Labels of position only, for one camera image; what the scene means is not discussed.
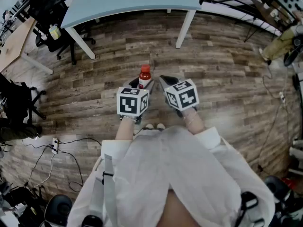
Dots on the black mesh office chair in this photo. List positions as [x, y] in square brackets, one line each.
[52, 6]

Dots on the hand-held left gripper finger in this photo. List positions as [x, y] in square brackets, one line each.
[151, 87]
[132, 83]

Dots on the white metal rack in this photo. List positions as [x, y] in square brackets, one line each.
[297, 152]

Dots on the white power strip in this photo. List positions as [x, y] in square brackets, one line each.
[282, 97]
[55, 145]

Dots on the black harness buckle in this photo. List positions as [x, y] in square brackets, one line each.
[248, 194]

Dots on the person's left shoe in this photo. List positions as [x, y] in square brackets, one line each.
[149, 126]

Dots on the yellow green water jug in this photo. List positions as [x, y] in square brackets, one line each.
[55, 32]

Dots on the person's left forearm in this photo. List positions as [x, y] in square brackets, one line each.
[125, 130]

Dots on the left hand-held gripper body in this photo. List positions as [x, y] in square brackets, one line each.
[129, 102]

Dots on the person's torso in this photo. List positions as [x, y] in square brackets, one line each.
[177, 212]

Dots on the black round stool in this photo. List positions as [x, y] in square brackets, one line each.
[59, 209]
[277, 188]

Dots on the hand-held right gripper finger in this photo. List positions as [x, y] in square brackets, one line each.
[171, 80]
[163, 84]

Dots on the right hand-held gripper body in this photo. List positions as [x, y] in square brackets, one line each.
[184, 96]

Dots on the black belt device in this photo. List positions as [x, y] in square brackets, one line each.
[92, 221]

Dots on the person's white shirt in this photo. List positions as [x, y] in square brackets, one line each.
[189, 174]

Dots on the person's shoe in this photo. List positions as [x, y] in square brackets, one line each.
[161, 126]
[149, 126]

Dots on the person's right shoe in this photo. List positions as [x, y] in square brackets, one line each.
[161, 126]

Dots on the person's right forearm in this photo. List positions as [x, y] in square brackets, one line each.
[195, 124]

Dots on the light wooden desk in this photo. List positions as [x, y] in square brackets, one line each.
[14, 48]

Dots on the dark red plastic object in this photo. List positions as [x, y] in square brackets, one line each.
[288, 183]

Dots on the brown medicine bottle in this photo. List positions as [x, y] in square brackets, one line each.
[144, 77]

